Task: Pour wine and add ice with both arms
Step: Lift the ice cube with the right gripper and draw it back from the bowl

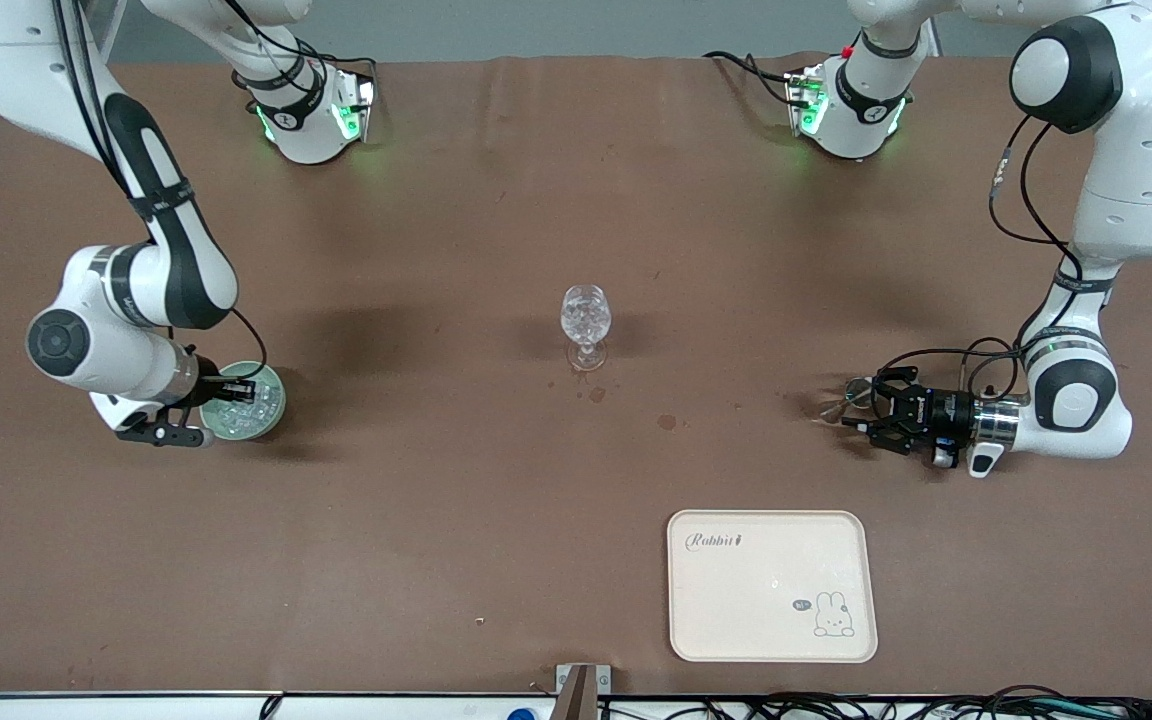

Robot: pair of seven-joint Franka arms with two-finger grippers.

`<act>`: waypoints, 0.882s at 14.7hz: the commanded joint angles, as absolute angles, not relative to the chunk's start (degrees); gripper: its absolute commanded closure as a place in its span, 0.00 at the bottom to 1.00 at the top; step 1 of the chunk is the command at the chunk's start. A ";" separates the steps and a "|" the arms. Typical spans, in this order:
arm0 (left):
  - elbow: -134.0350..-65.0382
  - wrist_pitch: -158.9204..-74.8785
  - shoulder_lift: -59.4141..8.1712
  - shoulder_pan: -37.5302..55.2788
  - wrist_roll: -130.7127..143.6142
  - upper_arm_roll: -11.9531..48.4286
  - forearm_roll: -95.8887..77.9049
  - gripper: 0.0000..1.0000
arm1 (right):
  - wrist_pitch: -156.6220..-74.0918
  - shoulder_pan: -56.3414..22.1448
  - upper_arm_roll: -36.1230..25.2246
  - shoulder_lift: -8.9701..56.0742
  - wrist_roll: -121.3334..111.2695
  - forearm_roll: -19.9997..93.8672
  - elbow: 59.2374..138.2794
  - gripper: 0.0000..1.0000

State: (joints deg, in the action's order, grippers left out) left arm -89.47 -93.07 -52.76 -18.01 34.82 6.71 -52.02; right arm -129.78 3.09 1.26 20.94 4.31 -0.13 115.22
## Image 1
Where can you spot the cream rabbit print tray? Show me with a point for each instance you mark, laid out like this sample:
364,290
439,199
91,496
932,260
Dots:
771,585

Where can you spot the grey metal mount bracket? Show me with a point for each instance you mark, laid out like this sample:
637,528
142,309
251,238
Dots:
584,700

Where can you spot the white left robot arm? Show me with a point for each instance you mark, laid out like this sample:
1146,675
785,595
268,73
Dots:
1146,200

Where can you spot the steel jigger cup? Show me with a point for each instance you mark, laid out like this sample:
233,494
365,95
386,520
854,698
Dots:
844,402

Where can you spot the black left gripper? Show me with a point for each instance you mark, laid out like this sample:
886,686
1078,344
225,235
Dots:
944,411

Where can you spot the green ceramic bowl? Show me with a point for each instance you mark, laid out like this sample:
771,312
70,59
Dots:
274,412

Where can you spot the brown table cover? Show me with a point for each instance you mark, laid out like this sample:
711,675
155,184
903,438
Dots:
436,500

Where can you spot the clear crystal wine glass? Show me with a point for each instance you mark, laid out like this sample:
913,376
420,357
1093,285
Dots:
586,315

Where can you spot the clear ice cube pile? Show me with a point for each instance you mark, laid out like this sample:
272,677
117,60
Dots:
241,418

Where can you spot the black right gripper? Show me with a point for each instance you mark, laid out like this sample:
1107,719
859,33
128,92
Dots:
210,385

